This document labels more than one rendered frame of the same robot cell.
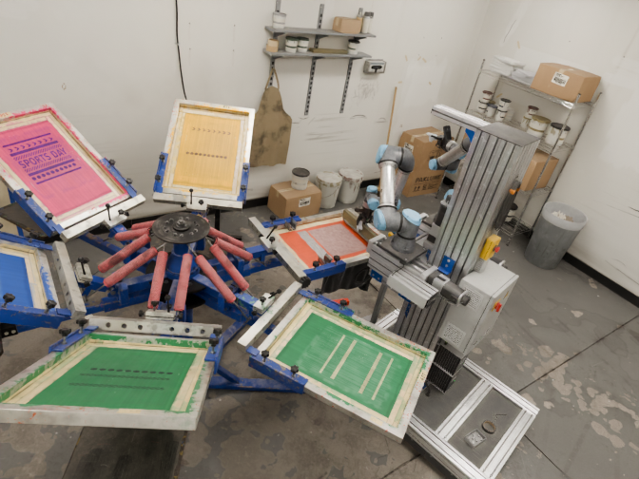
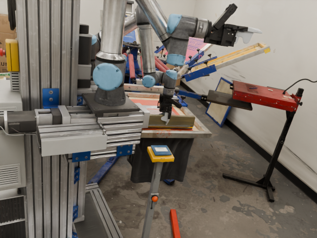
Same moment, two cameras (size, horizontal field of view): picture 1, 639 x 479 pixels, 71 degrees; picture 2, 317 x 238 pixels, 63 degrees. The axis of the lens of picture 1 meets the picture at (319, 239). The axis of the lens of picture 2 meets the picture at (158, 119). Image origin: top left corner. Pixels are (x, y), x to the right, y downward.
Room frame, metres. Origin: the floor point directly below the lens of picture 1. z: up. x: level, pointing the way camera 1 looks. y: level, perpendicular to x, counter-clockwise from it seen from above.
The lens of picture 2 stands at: (3.30, -1.84, 1.70)
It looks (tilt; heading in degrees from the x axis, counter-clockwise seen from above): 23 degrees down; 110
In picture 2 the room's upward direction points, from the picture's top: 10 degrees clockwise
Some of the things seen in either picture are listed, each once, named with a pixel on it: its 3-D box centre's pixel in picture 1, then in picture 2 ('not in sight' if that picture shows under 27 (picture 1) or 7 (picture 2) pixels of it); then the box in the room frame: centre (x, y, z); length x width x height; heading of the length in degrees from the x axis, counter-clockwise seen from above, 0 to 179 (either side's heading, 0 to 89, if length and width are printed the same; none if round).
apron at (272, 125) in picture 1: (269, 119); not in sight; (4.49, 0.74, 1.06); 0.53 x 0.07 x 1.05; 129
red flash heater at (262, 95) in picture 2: not in sight; (262, 95); (3.36, 0.97, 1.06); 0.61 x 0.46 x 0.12; 9
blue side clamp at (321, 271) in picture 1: (324, 270); not in sight; (2.26, -0.07, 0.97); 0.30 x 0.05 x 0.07; 129
